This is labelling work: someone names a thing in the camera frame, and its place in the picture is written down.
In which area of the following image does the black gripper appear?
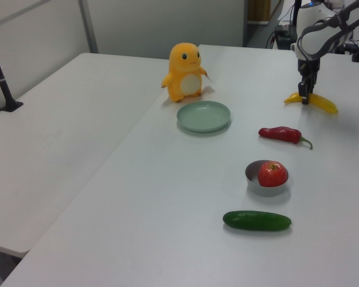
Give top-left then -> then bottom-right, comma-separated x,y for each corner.
297,58 -> 320,106

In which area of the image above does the yellow banana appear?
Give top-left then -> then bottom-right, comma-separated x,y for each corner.
284,91 -> 339,115

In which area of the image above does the green plastic plate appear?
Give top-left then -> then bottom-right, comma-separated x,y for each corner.
176,100 -> 232,133

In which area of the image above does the red chili pepper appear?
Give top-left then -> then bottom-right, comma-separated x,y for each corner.
258,126 -> 314,151

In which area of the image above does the black background equipment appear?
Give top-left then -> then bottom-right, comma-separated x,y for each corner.
268,25 -> 297,50

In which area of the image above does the red apple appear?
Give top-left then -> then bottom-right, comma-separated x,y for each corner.
257,160 -> 288,188

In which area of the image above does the wooden cabinet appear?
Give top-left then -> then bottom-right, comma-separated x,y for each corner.
246,0 -> 285,25

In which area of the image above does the round metal bowl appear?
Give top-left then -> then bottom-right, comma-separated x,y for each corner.
245,160 -> 290,197

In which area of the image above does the orange plush dinosaur toy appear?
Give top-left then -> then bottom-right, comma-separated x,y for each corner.
160,42 -> 210,103

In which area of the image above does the green cucumber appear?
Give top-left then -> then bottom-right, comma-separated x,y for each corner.
222,210 -> 293,232

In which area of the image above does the grey partition post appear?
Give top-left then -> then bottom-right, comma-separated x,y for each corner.
77,0 -> 100,55

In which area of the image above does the black camera pole with clamp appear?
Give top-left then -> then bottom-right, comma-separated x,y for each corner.
0,31 -> 25,113

